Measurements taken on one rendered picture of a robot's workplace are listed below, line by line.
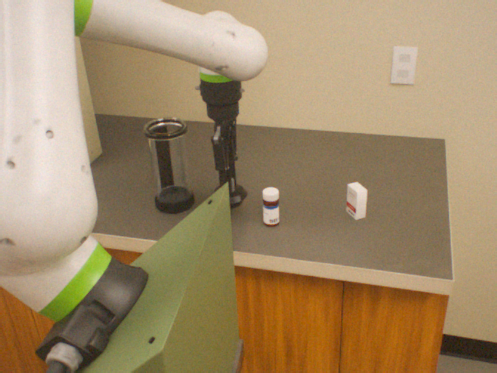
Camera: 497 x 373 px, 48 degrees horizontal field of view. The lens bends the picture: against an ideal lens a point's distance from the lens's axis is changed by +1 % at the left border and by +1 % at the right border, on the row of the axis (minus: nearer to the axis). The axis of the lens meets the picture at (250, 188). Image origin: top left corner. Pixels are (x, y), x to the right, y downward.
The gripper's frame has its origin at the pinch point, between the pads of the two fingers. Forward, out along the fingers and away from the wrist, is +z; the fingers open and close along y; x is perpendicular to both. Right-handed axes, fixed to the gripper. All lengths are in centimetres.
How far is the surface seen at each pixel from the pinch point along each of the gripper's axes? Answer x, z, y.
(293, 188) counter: 13.7, 10.3, -14.7
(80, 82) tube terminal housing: -50, -14, -21
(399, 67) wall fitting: 38, -11, -56
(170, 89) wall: -39, 0, -57
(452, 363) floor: 69, 104, -52
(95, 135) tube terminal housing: -50, 3, -23
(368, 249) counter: 36.0, 10.2, 9.2
